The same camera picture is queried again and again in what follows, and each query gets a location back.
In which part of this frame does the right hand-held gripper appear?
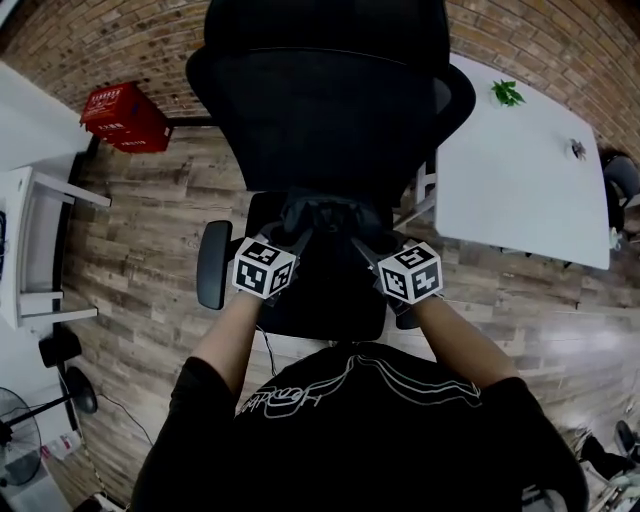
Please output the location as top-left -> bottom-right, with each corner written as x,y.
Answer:
349,232 -> 445,319

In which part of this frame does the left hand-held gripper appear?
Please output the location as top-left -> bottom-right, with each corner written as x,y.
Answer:
230,222 -> 314,309

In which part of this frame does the black bag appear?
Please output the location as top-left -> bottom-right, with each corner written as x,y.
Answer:
277,192 -> 397,284

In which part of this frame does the black office chair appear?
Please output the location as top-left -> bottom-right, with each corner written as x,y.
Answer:
185,0 -> 477,342

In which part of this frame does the person's right forearm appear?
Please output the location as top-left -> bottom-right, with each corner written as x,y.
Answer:
411,296 -> 522,397

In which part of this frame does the person's left forearm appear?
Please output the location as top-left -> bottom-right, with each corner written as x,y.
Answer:
191,288 -> 262,397

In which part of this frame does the black folding chair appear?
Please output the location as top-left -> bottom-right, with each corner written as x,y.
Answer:
601,151 -> 640,247

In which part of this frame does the white rectangular table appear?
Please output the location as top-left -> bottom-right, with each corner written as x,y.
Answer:
433,53 -> 613,272

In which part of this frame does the person's black printed shirt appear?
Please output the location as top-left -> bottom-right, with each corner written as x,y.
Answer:
130,341 -> 589,512

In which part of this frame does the red box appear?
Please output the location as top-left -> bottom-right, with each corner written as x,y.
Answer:
80,81 -> 174,154

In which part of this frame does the small green plant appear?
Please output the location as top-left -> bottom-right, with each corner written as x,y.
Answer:
489,79 -> 527,109

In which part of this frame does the small black box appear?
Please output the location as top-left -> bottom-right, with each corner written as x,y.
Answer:
38,331 -> 83,369

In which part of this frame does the white narrow desk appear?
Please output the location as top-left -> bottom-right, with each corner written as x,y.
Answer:
0,165 -> 113,331

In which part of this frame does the clear water bottle red label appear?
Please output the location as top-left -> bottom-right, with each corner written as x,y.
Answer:
40,429 -> 84,462

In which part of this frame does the black standing fan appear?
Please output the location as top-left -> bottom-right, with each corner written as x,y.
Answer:
0,366 -> 99,489

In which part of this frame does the black floor cable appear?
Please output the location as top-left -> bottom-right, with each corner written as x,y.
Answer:
96,391 -> 154,447

